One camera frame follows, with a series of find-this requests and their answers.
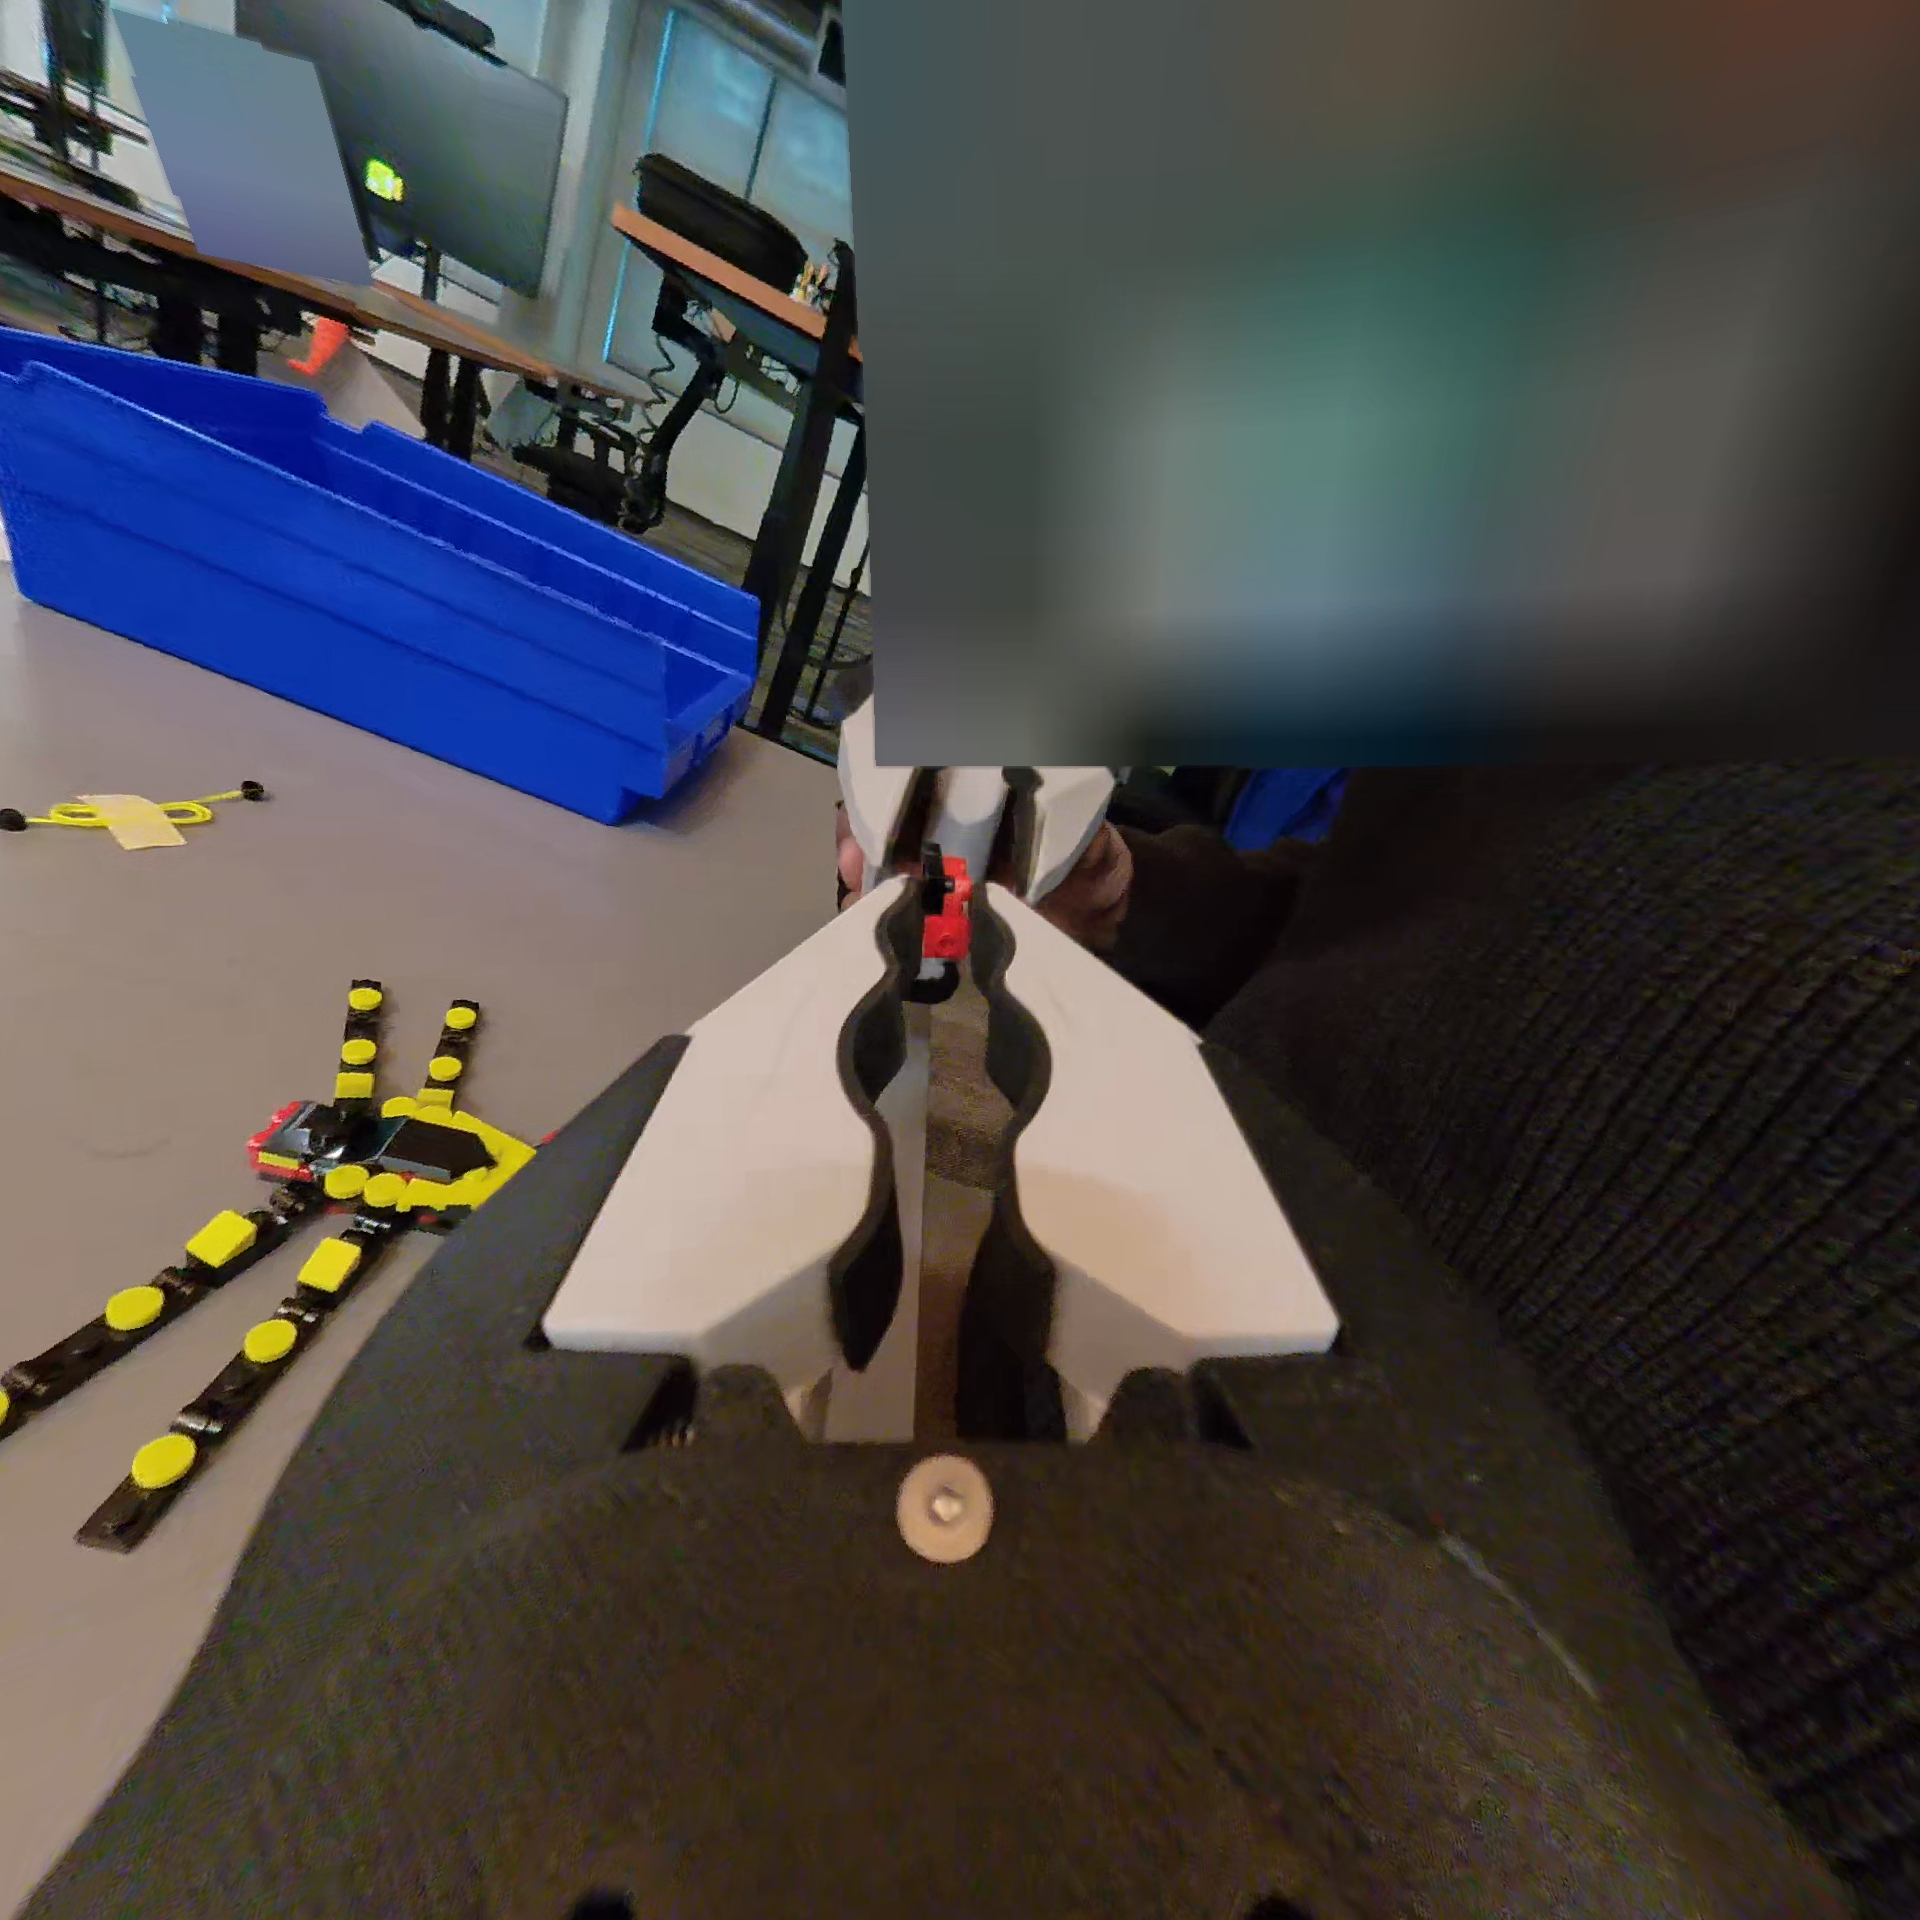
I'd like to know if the wooden desk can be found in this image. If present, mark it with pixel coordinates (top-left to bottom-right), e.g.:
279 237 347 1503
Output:
607 201 868 741
0 163 559 453

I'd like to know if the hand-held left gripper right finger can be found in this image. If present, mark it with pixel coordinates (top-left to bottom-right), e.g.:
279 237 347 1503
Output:
959 881 1342 1445

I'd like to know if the small red lego piece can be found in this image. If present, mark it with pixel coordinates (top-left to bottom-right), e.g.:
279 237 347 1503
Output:
913 844 981 1004

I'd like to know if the person's black knit sweater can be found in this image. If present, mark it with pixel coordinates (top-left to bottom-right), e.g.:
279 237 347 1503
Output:
1200 765 1920 1920

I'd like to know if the person's right hand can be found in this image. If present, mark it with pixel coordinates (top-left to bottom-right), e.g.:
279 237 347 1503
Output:
1048 823 1136 950

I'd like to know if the black yellow lego spider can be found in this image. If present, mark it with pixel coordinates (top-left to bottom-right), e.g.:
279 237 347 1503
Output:
0 979 542 1555

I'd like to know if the dark monitor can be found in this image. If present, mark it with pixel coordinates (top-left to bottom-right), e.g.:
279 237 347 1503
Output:
238 0 572 302

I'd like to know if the blue plastic bin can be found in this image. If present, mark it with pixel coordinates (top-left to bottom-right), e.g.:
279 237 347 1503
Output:
0 321 760 828

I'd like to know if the black bag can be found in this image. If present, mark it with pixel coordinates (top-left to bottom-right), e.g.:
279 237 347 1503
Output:
633 150 806 296

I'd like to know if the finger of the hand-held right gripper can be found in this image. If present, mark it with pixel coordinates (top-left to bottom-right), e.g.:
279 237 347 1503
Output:
932 768 1120 935
835 701 942 903

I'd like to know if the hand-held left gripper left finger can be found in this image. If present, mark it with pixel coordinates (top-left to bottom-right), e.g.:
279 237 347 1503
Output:
540 877 932 1445

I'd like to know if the person's right forearm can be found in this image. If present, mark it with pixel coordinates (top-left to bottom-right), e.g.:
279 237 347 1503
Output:
1117 772 1353 1038

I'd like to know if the yellow cord with tape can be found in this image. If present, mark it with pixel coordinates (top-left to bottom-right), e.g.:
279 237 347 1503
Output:
0 780 270 853

